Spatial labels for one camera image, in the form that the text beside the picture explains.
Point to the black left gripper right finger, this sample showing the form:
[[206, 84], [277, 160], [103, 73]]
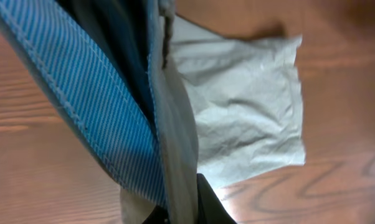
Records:
[[211, 210]]

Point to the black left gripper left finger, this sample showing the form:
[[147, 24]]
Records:
[[158, 216]]

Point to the khaki green shorts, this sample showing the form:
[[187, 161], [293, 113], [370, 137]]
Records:
[[156, 99]]

